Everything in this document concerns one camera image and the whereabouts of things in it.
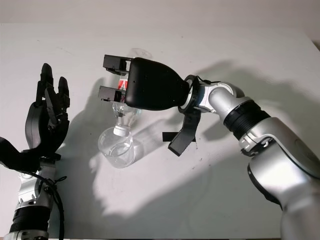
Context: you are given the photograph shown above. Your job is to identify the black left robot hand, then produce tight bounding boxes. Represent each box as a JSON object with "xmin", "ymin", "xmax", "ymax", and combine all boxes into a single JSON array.
[{"xmin": 24, "ymin": 63, "xmax": 71, "ymax": 161}]

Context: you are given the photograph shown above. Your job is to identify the black cable bundle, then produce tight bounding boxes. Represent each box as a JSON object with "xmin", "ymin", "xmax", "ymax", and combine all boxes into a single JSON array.
[{"xmin": 37, "ymin": 174, "xmax": 68, "ymax": 238}]

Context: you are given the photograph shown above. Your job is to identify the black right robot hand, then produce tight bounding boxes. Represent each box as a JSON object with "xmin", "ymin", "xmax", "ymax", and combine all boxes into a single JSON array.
[{"xmin": 98, "ymin": 54, "xmax": 193, "ymax": 112}]

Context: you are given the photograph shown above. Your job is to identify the clear glass cup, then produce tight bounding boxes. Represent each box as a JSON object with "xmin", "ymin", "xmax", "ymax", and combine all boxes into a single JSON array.
[{"xmin": 98, "ymin": 126, "xmax": 136, "ymax": 169}]

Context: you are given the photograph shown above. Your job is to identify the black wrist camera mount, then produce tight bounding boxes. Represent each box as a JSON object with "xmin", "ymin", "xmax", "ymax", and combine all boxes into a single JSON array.
[
  {"xmin": 0, "ymin": 136, "xmax": 42, "ymax": 173},
  {"xmin": 167, "ymin": 74, "xmax": 203, "ymax": 157}
]

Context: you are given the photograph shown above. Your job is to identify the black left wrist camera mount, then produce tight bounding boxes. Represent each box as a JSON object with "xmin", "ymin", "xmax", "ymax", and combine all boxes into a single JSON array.
[{"xmin": 0, "ymin": 136, "xmax": 42, "ymax": 173}]

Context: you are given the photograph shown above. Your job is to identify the clear plastic water bottle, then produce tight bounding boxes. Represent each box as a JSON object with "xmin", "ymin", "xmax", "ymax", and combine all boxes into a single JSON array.
[{"xmin": 111, "ymin": 77, "xmax": 143, "ymax": 137}]

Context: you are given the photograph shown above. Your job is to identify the black tape strip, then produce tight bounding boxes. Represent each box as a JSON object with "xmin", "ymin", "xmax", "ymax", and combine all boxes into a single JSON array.
[{"xmin": 162, "ymin": 131, "xmax": 198, "ymax": 143}]

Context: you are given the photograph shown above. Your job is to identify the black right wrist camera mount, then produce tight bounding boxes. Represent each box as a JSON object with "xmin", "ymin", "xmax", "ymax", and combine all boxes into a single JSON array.
[{"xmin": 167, "ymin": 74, "xmax": 203, "ymax": 157}]

